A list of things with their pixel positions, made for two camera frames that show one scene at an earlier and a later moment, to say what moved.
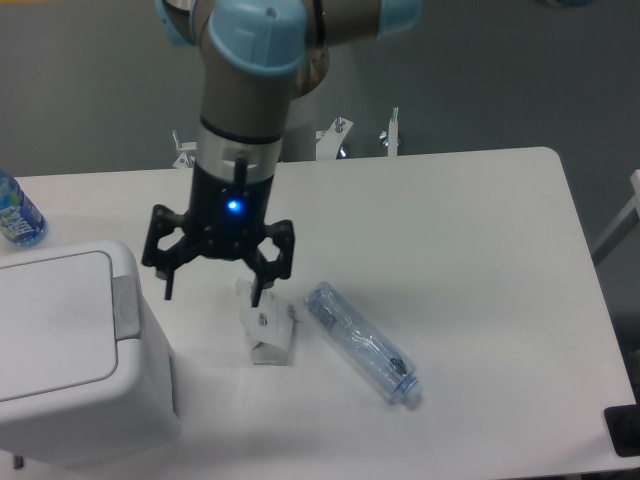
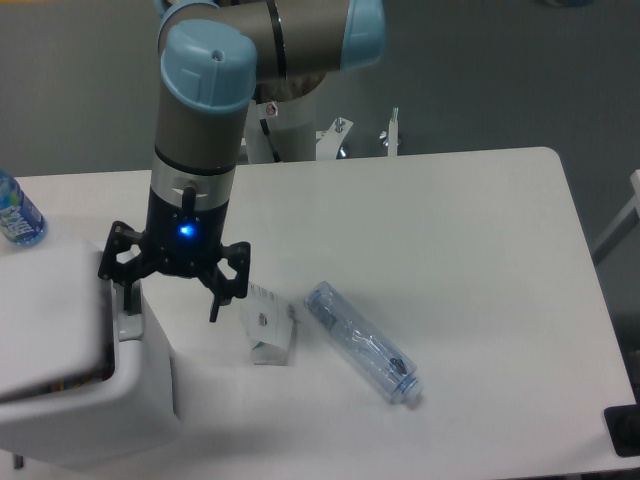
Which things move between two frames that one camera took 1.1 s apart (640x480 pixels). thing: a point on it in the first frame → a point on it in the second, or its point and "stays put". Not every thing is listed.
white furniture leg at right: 630,219 stays put
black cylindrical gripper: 225,216 → 186,220
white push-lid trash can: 85,370 stays put
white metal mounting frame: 329,141 stays put
